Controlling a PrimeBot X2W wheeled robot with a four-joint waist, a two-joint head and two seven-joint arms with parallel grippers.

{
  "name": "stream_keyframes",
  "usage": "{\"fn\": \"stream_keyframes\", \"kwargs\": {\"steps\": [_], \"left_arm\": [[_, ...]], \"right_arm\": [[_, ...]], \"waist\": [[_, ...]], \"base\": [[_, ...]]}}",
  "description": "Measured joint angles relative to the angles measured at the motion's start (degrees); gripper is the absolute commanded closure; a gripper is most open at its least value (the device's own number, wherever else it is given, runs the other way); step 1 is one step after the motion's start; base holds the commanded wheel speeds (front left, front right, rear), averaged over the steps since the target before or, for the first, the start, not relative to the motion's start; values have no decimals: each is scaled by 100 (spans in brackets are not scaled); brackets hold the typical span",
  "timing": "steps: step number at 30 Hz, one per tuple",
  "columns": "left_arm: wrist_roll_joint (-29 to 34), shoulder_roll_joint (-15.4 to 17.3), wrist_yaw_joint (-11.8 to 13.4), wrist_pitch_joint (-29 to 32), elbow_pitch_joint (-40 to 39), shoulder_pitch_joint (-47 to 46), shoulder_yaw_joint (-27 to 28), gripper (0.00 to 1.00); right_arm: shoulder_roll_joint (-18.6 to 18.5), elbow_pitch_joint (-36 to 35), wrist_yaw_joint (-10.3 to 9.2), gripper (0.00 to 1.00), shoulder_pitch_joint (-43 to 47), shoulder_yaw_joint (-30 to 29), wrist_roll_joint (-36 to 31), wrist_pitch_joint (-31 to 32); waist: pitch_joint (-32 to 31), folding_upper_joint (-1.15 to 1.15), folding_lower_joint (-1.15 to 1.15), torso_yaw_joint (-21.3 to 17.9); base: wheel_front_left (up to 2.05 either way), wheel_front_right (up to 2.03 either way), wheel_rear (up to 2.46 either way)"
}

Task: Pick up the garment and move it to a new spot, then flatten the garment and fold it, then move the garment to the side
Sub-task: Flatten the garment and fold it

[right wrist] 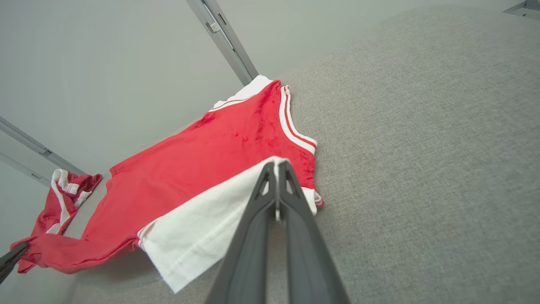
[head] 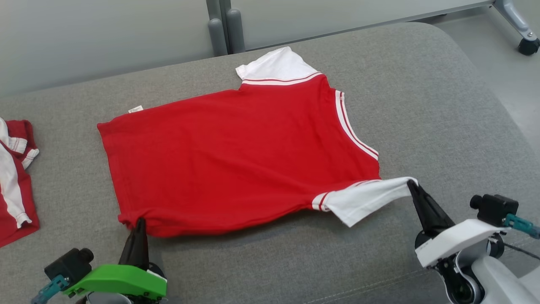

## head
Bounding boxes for teal camera connector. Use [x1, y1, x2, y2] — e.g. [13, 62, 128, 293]
[32, 274, 70, 304]
[502, 213, 540, 239]

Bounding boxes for red jersey with white sleeves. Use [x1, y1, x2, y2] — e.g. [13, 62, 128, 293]
[97, 46, 419, 238]

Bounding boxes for teal right camera connector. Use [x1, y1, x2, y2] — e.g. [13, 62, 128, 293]
[502, 213, 540, 239]

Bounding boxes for grey wheeled table leg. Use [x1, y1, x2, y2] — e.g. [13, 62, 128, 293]
[491, 0, 540, 43]

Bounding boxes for grey fabric sofa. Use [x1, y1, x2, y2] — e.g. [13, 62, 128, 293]
[0, 22, 540, 304]

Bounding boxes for teal left camera connector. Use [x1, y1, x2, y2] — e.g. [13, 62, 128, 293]
[32, 274, 70, 304]

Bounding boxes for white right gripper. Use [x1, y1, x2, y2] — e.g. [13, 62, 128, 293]
[407, 181, 507, 268]

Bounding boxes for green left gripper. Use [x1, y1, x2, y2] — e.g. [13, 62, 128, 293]
[63, 217, 167, 300]

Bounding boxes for black caster wheel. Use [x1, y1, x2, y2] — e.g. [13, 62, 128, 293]
[518, 38, 540, 56]

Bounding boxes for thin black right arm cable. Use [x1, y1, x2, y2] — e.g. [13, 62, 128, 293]
[504, 242, 540, 260]

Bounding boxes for red shorts with white stripes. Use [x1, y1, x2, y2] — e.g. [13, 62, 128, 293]
[0, 118, 41, 248]

